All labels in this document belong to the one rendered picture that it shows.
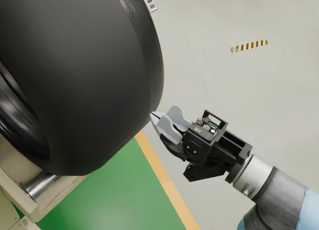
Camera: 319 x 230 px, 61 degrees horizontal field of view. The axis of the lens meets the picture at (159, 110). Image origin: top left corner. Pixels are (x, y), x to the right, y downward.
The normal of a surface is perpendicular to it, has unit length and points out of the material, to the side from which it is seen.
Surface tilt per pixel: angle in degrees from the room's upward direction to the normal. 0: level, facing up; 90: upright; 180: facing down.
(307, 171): 0
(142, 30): 48
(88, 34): 40
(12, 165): 0
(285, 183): 9
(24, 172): 0
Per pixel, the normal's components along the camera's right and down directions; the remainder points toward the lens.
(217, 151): -0.59, 0.55
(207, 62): 0.23, -0.58
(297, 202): -0.17, -0.31
